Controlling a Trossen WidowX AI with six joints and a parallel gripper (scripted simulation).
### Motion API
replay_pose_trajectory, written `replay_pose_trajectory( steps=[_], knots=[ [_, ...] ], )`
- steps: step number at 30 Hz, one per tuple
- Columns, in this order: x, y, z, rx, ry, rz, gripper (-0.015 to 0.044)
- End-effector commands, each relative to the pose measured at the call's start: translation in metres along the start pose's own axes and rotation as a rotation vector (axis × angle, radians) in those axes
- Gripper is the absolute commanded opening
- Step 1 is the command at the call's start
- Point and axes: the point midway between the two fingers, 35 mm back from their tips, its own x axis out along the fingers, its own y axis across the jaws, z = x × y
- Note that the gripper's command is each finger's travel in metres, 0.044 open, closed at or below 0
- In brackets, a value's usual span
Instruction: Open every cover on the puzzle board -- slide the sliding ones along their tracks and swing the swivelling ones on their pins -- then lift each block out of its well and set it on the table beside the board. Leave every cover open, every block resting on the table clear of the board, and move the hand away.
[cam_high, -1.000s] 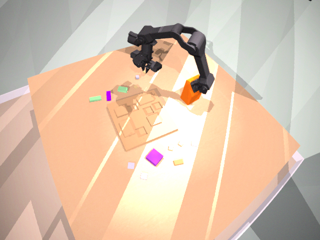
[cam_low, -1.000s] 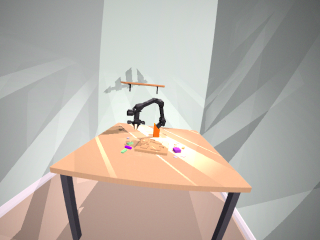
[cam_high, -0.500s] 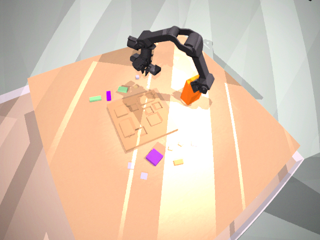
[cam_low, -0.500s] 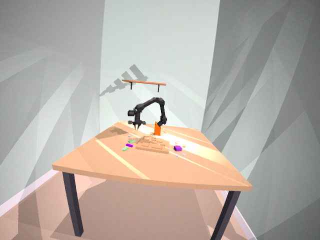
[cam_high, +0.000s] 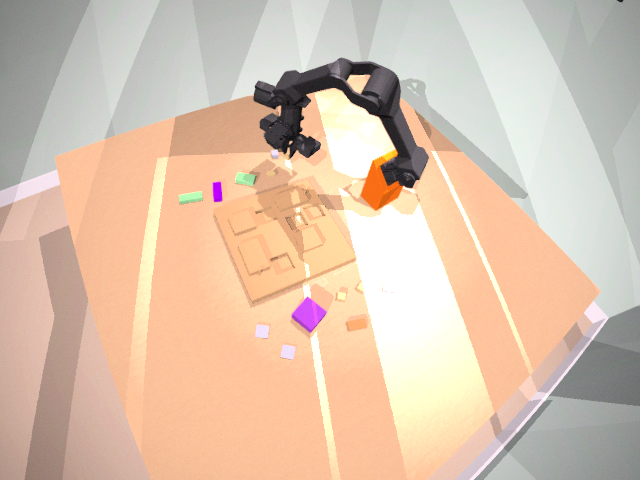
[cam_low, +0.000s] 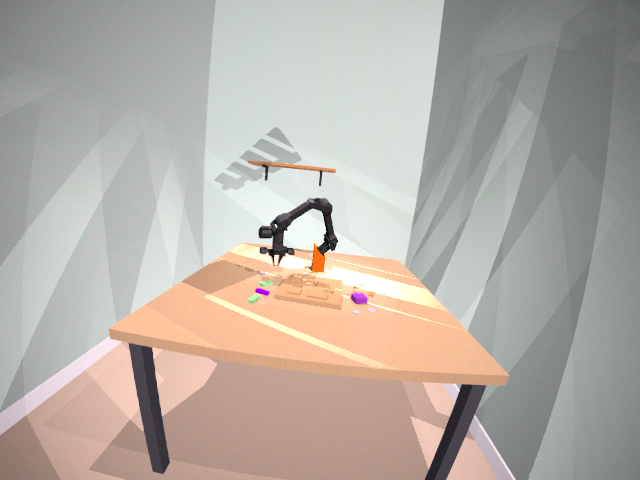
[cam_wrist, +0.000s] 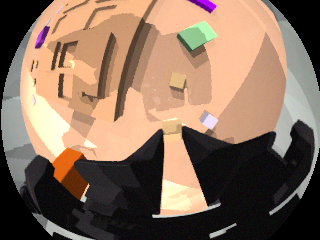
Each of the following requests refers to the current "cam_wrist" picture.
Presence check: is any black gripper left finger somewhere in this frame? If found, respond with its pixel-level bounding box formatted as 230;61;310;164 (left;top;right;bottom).
73;128;165;215

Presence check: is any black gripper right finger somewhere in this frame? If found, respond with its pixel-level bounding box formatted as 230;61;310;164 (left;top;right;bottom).
181;125;276;207

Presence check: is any light green flat rectangular block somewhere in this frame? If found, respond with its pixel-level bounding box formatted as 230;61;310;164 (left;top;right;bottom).
177;21;217;52

